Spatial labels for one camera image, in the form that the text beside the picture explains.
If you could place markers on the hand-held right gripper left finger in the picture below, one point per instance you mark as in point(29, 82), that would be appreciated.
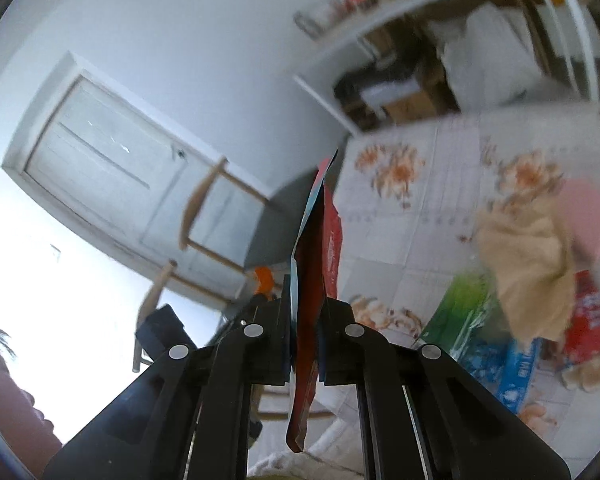
point(279, 340)

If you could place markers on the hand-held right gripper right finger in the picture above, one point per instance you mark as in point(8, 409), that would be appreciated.
point(333, 340)

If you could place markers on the red snack packet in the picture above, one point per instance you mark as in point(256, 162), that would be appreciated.
point(312, 260)

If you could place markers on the green label plastic bottle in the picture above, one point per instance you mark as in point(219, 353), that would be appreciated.
point(460, 305)

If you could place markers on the blue packet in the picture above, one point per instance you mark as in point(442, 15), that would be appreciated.
point(520, 371)

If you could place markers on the small orange object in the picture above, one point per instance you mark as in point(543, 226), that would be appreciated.
point(263, 280)

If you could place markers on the wooden chair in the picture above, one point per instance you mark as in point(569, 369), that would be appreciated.
point(200, 200)

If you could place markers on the person's face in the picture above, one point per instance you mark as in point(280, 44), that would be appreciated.
point(10, 410)

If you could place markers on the white door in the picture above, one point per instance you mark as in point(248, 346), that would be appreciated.
point(95, 160)

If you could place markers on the beige crumpled paper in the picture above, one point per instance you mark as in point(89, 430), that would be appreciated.
point(525, 270)

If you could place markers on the brown cardboard box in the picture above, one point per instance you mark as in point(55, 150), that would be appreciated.
point(410, 108)

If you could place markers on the red striped packet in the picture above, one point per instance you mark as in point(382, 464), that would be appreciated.
point(585, 320)

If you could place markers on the white metal shelf table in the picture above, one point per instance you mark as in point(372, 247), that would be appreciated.
point(330, 60)

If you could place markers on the pink packet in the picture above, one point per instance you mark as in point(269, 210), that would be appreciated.
point(591, 215)

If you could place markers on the silver pot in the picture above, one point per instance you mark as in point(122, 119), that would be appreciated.
point(316, 19)

